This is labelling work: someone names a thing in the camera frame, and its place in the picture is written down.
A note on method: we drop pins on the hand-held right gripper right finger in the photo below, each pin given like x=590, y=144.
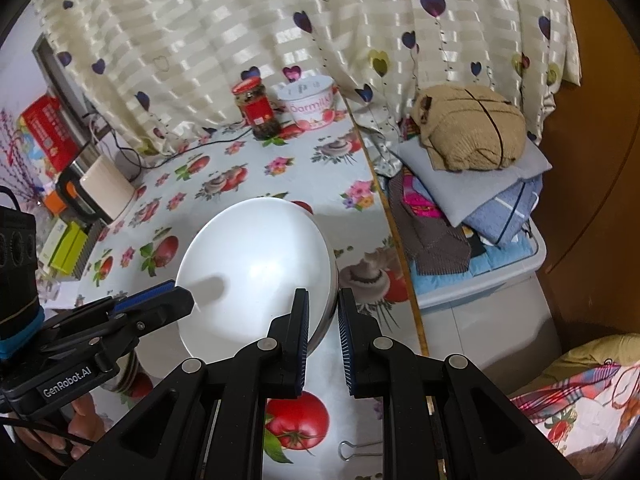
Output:
x=346, y=345

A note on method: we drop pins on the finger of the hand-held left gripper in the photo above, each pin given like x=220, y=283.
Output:
x=165, y=307
x=145, y=296

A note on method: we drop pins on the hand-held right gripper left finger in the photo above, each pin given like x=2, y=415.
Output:
x=300, y=345

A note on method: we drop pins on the white ceramic bowl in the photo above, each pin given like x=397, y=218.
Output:
x=125, y=372

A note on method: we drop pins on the stainless steel bowl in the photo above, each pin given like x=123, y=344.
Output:
x=250, y=260

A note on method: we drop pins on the person's left hand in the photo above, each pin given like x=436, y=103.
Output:
x=45, y=440

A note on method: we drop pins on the flat white and green box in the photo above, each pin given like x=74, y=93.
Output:
x=52, y=242

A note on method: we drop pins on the lime green box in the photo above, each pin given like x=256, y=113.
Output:
x=70, y=250

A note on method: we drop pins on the black and white striped box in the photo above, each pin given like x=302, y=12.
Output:
x=90, y=250

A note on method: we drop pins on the orange box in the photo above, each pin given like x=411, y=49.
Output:
x=54, y=203

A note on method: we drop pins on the white and black electric kettle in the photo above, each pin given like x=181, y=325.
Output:
x=100, y=187

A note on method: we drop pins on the purple flower branches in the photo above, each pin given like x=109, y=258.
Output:
x=15, y=155

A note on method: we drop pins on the brown knit garment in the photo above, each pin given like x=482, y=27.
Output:
x=430, y=245

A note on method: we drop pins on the translucent plastic storage box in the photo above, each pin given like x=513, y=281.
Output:
x=480, y=280

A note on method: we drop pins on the red printed box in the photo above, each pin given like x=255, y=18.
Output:
x=47, y=130

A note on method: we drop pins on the pink patterned cloth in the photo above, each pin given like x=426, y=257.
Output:
x=420, y=200

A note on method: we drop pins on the vegetable print tablecloth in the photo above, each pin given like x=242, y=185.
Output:
x=300, y=180

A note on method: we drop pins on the grey folded cloth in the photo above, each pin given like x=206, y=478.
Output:
x=450, y=190

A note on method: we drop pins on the blue folded cloth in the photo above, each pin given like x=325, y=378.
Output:
x=505, y=215

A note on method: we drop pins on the glass jar with red label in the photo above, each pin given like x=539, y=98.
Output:
x=257, y=107

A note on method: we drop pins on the plaid print blanket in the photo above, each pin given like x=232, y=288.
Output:
x=565, y=395

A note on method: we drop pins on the white yogurt tub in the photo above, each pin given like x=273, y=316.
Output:
x=310, y=105

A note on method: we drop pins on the tan knit sweater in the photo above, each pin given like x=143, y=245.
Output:
x=470, y=125

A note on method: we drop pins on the cream curtain with heart print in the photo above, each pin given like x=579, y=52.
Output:
x=300, y=20

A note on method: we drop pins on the brown wooden panel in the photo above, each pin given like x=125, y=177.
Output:
x=605, y=160

